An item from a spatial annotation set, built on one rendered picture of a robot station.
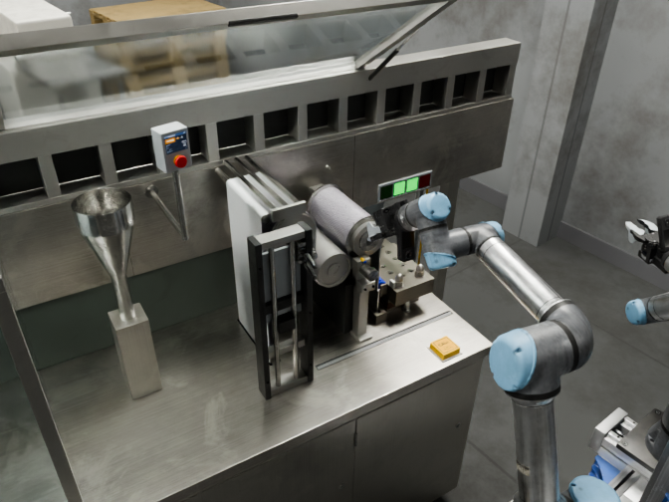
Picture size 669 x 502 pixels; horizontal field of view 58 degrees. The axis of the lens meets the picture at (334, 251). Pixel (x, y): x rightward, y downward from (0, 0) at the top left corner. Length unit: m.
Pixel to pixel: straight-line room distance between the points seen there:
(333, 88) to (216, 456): 1.15
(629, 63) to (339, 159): 2.31
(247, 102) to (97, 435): 1.03
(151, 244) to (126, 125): 0.38
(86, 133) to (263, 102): 0.51
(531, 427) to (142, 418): 1.06
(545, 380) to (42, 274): 1.36
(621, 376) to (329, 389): 2.00
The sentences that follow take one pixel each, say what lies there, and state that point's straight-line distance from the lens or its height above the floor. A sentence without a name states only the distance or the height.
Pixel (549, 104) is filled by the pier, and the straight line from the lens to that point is 4.00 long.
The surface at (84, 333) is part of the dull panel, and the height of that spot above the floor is 0.98.
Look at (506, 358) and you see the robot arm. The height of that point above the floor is 1.39.
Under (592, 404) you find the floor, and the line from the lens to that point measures 3.30.
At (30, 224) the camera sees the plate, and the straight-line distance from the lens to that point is 1.82.
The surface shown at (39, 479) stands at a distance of 1.60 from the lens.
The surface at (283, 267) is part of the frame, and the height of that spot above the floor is 1.33.
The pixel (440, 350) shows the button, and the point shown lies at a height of 0.92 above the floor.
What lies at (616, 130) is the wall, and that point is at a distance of 4.10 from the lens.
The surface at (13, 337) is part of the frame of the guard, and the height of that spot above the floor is 1.47.
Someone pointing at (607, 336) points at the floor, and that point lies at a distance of 3.73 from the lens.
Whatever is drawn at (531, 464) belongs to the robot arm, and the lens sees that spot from 1.42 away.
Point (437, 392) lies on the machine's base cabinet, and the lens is 2.08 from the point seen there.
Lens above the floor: 2.25
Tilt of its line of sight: 34 degrees down
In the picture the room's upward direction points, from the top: 1 degrees clockwise
